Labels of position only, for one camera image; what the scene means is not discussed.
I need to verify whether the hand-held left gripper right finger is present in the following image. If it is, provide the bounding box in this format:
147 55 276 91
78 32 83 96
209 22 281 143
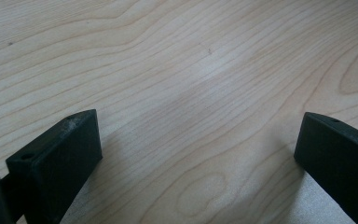
293 111 358 224

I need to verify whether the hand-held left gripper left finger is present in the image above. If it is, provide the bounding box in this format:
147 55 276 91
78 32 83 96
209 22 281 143
5 108 103 224

